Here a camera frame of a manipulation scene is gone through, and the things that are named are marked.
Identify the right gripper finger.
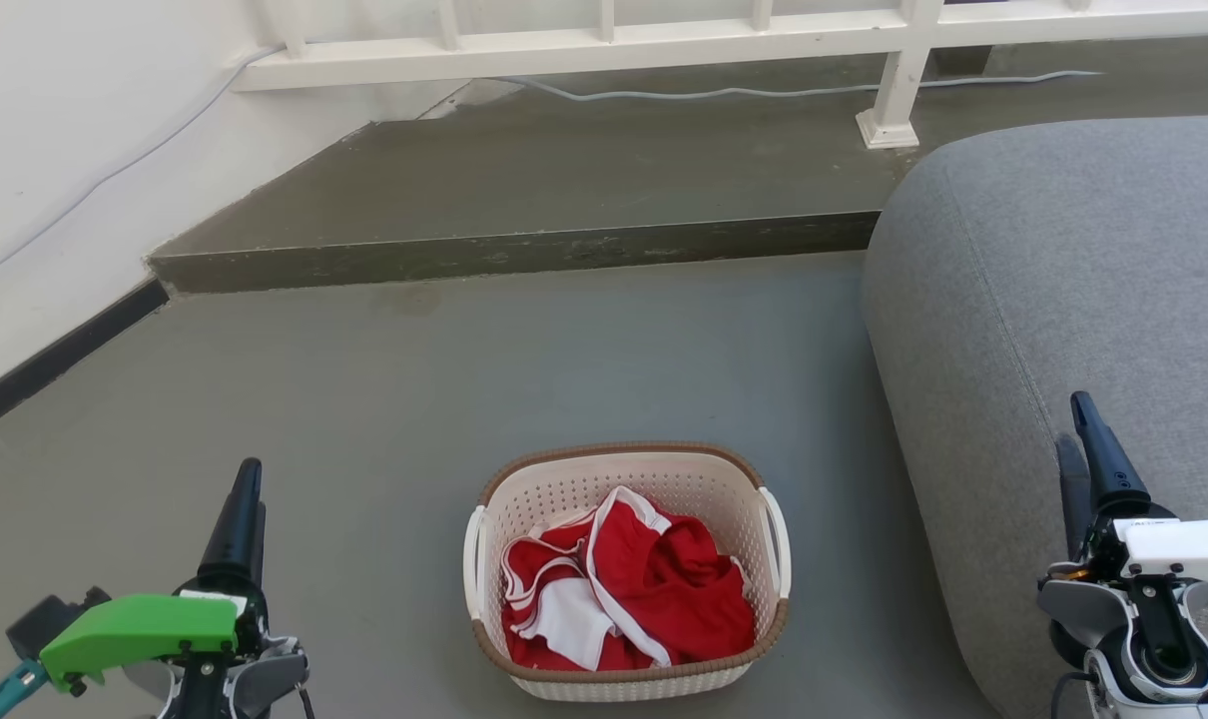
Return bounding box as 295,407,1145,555
1054,432,1094,562
1069,390,1152,516

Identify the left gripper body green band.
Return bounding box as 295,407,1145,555
39,575,272,697

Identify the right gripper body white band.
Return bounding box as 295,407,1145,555
1079,491,1208,604

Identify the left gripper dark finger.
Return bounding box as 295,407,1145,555
196,458,267,592

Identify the white laundry basket brown rim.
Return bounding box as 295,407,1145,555
462,441,793,703

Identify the grey fabric sofa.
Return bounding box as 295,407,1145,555
862,113,1208,719

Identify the black baseboard strip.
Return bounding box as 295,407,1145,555
0,278,171,440

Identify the red and white clothing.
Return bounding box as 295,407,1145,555
500,486,757,672

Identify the white wooden railing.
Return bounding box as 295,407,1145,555
231,0,1208,151

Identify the black and teal cable connector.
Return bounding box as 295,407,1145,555
0,587,112,719

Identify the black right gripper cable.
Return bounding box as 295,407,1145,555
1049,670,1100,719

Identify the thin grey wall cable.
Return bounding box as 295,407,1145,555
0,42,288,287

